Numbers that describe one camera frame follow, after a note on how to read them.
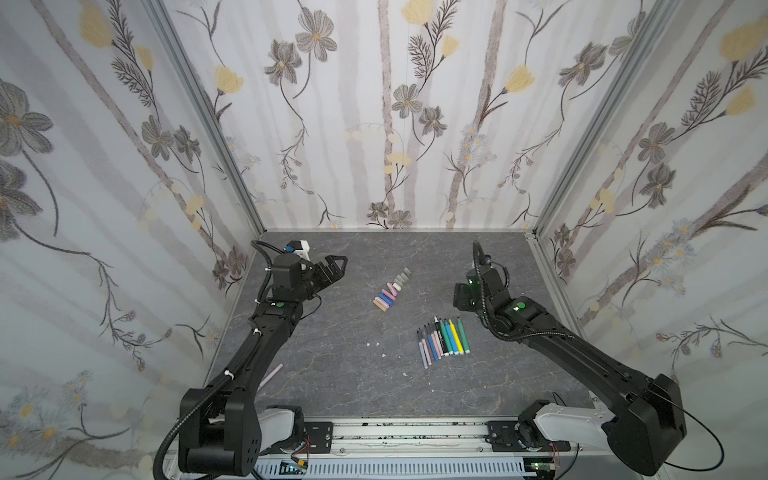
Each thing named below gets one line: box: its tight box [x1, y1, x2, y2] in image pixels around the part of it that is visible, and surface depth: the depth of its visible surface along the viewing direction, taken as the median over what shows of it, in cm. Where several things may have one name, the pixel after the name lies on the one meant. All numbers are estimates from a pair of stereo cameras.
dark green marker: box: [439, 318, 454, 355], surface depth 92 cm
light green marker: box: [457, 316, 470, 354], surface depth 92 cm
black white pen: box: [434, 315, 447, 354], surface depth 93 cm
